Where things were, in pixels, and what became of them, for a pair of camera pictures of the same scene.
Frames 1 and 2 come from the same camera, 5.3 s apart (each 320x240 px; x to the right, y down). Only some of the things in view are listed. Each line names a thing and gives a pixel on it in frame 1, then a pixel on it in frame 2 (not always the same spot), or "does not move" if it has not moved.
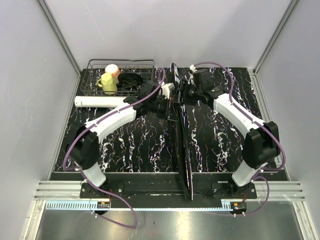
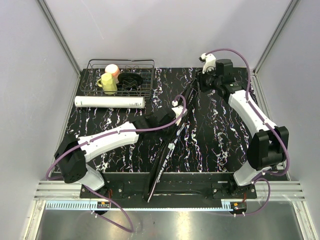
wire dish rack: x=116 y=77 does not move
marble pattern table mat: x=214 y=143 does not move
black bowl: x=129 y=81 does not move
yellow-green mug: x=108 y=84 does not move
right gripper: x=183 y=87 → x=200 y=78
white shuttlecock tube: x=99 y=101 does not move
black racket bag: x=180 y=133 → x=166 y=155
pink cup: x=114 y=70 does not move
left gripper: x=163 y=115 → x=171 y=137
